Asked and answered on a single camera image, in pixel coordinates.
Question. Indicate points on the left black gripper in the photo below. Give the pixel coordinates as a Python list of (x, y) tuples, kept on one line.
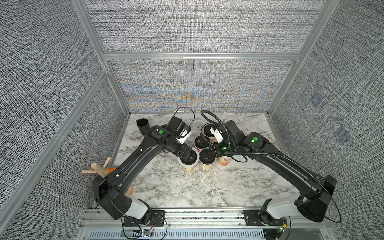
[(186, 151)]

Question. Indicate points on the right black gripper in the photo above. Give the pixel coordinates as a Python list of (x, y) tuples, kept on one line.
[(214, 139)]

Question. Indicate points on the black lid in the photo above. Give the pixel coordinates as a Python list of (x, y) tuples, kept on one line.
[(190, 159), (207, 157), (209, 130), (200, 143)]

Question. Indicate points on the paper cup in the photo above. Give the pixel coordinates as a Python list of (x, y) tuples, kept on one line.
[(224, 161), (188, 169), (205, 168)]

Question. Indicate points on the black lid front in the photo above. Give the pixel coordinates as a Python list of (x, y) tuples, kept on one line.
[(209, 130), (200, 143)]

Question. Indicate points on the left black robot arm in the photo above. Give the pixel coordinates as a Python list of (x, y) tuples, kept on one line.
[(109, 191)]

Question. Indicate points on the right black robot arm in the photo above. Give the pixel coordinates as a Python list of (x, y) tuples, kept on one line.
[(314, 191)]

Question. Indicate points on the black cylindrical cup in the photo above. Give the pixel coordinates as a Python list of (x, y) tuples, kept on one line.
[(143, 125)]

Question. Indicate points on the wooden peg rack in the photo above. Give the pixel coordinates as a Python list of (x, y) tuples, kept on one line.
[(100, 170)]

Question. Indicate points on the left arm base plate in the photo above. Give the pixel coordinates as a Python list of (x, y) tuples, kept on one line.
[(155, 219)]

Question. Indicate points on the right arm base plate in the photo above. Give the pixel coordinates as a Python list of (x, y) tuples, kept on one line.
[(255, 218)]

